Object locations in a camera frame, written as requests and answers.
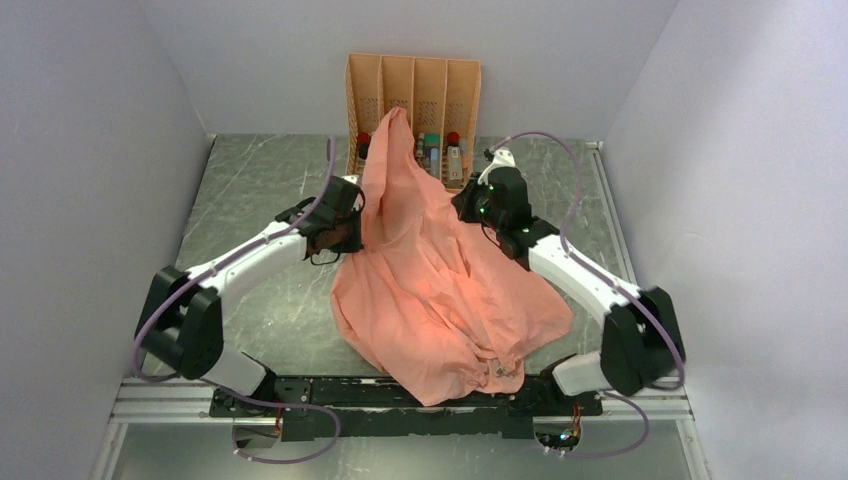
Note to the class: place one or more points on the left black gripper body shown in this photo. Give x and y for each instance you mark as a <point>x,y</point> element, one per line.
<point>349,237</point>

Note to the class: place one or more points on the orange four-slot file organizer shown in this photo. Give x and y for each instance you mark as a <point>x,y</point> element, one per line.
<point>438,95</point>

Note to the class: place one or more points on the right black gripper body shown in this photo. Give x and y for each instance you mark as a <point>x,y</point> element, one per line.
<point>475,207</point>

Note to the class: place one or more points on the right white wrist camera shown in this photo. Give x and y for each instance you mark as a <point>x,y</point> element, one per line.
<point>499,158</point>

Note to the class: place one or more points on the green capped blue tube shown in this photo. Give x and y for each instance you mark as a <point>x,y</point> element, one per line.
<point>428,152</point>

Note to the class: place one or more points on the red black round item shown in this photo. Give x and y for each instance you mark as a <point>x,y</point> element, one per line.
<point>363,141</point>

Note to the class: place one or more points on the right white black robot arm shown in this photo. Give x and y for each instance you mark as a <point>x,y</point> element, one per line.
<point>641,341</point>

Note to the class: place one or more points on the pink zip-up jacket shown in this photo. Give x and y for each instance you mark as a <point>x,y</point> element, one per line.
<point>429,300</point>

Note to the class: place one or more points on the red capped grey marker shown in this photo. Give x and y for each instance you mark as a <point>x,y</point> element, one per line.
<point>455,152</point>

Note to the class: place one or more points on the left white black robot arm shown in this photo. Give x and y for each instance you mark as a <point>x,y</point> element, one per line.
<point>181,323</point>

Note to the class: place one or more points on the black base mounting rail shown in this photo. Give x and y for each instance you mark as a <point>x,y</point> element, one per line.
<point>319,407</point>

